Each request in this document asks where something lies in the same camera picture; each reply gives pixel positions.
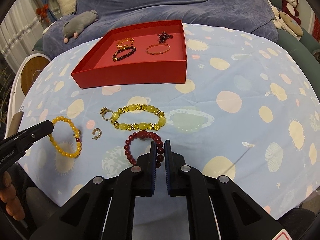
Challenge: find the green sofa edge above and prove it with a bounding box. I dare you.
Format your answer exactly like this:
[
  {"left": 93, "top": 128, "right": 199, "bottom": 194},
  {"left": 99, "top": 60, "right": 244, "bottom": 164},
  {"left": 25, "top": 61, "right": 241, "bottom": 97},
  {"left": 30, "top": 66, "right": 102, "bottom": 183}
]
[{"left": 251, "top": 0, "right": 320, "bottom": 63}]

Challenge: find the beige plush toy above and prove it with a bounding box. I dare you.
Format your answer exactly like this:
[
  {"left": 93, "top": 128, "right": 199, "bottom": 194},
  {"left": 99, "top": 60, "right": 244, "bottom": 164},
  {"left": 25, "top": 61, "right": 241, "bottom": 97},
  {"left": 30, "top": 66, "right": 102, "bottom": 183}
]
[{"left": 267, "top": 0, "right": 303, "bottom": 41}]

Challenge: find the gold amber bead bracelet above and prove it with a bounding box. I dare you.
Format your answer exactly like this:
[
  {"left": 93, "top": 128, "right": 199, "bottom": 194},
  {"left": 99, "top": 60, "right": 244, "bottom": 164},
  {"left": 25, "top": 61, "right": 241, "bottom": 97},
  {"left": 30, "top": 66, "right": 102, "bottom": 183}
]
[{"left": 115, "top": 37, "right": 135, "bottom": 50}]

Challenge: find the operator hand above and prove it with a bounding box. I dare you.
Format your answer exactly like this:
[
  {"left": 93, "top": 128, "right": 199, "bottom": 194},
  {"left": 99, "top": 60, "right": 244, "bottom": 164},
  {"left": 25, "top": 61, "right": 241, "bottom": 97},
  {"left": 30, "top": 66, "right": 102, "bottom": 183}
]
[{"left": 0, "top": 171, "right": 25, "bottom": 221}]

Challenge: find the thin gold bangle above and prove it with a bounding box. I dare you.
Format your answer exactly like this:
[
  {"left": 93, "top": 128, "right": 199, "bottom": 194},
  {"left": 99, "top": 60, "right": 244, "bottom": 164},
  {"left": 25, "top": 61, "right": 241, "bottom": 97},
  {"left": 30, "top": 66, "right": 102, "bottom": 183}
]
[{"left": 145, "top": 43, "right": 170, "bottom": 56}]

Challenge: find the red cardboard box tray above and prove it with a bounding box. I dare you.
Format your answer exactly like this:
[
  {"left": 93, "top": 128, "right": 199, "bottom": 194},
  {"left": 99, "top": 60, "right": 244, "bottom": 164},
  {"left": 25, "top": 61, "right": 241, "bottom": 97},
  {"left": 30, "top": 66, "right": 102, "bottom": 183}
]
[{"left": 71, "top": 20, "right": 187, "bottom": 88}]

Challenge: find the dark beaded necklace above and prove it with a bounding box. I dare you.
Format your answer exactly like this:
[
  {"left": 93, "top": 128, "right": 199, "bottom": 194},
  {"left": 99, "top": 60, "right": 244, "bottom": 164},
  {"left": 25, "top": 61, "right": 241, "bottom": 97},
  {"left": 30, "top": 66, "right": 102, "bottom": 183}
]
[{"left": 157, "top": 31, "right": 175, "bottom": 43}]

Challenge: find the gold ring with stones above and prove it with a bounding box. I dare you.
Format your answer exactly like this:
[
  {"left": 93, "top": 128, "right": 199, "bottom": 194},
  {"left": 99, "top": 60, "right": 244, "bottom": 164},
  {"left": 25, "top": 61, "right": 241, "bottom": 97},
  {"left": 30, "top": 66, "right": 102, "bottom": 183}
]
[{"left": 100, "top": 107, "right": 115, "bottom": 121}]

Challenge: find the blue planet print cloth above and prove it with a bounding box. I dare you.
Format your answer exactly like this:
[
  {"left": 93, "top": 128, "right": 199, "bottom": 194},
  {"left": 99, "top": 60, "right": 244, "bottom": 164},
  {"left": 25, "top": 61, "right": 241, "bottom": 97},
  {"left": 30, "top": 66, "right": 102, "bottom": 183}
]
[{"left": 20, "top": 24, "right": 319, "bottom": 218}]

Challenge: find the gold hoop earring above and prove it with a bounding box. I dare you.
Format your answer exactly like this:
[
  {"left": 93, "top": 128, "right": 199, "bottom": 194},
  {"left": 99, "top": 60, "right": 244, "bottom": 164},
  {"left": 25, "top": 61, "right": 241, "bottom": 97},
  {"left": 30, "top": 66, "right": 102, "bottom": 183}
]
[{"left": 92, "top": 128, "right": 102, "bottom": 140}]

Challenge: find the black bead bracelet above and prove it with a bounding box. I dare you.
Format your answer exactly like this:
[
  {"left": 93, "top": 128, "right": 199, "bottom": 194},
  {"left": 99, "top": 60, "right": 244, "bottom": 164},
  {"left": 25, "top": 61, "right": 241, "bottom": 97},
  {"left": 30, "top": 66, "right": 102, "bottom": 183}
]
[{"left": 112, "top": 45, "right": 137, "bottom": 62}]

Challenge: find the grey mole plush toy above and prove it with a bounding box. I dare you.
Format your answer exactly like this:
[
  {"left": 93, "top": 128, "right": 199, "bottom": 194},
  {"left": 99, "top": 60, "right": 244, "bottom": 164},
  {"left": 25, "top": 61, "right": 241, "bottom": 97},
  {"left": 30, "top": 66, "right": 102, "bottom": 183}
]
[{"left": 62, "top": 10, "right": 98, "bottom": 44}]

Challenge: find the white sheer curtain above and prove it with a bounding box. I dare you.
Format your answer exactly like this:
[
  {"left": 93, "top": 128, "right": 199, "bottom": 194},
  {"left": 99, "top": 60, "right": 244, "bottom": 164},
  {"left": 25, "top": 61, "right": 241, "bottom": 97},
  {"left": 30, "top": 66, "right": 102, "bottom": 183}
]
[{"left": 1, "top": 0, "right": 44, "bottom": 72}]

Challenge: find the orange yellow bead bracelet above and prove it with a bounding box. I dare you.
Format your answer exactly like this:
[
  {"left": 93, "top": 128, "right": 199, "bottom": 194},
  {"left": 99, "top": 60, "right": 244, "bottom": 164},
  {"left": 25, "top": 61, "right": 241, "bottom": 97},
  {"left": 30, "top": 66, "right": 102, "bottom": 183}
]
[{"left": 48, "top": 115, "right": 83, "bottom": 159}]

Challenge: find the dark blue velvet blanket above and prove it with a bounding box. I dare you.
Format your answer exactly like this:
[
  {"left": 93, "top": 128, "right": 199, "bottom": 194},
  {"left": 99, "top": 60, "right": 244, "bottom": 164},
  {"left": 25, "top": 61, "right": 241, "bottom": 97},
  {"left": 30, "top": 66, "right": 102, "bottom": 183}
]
[{"left": 43, "top": 0, "right": 278, "bottom": 59}]

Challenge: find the yellow jade bead bracelet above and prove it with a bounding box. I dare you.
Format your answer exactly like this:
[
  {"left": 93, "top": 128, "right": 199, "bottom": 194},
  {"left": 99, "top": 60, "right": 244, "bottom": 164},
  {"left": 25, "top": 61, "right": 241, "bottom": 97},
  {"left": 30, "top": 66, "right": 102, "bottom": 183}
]
[{"left": 110, "top": 103, "right": 167, "bottom": 131}]

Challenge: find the dark red bead bracelet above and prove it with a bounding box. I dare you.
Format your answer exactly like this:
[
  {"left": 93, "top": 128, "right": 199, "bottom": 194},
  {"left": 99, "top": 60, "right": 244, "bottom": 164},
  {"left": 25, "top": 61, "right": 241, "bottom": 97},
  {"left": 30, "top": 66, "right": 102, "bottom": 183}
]
[{"left": 124, "top": 130, "right": 165, "bottom": 169}]

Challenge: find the red monkey plush toy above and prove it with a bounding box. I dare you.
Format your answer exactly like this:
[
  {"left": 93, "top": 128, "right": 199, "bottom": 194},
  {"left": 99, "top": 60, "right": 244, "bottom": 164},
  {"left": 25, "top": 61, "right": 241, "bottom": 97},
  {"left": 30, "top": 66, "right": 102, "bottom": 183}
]
[{"left": 281, "top": 0, "right": 301, "bottom": 25}]

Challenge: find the blue curtain with red bow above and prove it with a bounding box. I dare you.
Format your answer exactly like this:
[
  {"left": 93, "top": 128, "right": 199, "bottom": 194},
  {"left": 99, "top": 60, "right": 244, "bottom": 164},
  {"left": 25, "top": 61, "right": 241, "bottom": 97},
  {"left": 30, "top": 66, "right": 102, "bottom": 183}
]
[{"left": 36, "top": 0, "right": 57, "bottom": 24}]

